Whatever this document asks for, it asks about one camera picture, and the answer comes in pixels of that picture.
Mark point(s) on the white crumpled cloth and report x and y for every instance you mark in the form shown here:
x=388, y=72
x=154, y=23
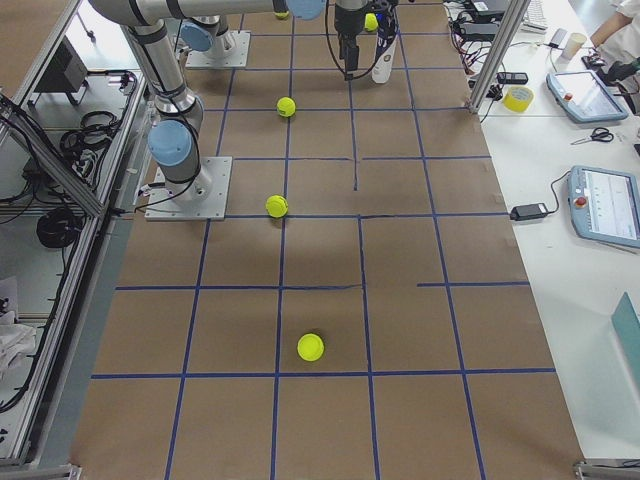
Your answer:
x=17, y=340

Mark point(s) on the tennis ball far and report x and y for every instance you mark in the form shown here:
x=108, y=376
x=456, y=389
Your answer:
x=286, y=107

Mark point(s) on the lower teach pendant tablet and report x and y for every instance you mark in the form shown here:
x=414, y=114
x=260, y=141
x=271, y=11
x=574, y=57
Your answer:
x=604, y=205

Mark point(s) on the tennis ball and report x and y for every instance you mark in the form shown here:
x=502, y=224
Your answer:
x=282, y=15
x=276, y=206
x=286, y=107
x=310, y=347

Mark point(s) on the upper teach pendant tablet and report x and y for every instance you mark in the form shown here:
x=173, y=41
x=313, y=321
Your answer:
x=584, y=97

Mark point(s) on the black remote device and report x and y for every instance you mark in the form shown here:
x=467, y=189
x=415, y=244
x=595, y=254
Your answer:
x=512, y=78

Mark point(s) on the black power adapter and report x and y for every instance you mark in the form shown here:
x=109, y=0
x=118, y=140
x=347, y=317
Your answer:
x=526, y=212

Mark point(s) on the tennis ball middle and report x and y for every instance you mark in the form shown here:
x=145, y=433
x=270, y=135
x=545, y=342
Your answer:
x=276, y=206

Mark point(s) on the aluminium frame post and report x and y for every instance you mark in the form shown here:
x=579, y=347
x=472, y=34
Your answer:
x=509, y=26

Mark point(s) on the yellow tape roll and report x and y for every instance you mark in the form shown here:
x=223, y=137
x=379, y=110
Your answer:
x=518, y=98

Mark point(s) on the black handled scissors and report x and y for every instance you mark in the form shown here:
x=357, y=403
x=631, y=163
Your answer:
x=598, y=134

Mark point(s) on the tennis ball near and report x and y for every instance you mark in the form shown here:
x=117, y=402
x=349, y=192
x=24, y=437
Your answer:
x=310, y=347

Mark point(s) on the paper cup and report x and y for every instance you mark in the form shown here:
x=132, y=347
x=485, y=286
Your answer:
x=574, y=43

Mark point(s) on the white blue tennis ball can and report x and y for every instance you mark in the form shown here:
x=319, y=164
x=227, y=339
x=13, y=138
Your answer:
x=386, y=41

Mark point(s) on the teach pendant tablet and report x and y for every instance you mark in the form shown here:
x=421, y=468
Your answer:
x=584, y=97
x=604, y=205

